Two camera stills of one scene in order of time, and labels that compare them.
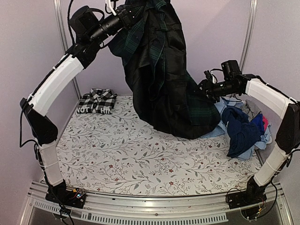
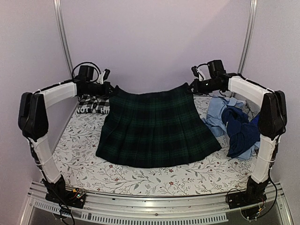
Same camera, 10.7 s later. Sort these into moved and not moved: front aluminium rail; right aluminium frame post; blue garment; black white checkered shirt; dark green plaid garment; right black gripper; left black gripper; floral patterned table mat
Moved: left black gripper; right black gripper; dark green plaid garment
Not moved: floral patterned table mat; blue garment; black white checkered shirt; front aluminium rail; right aluminium frame post
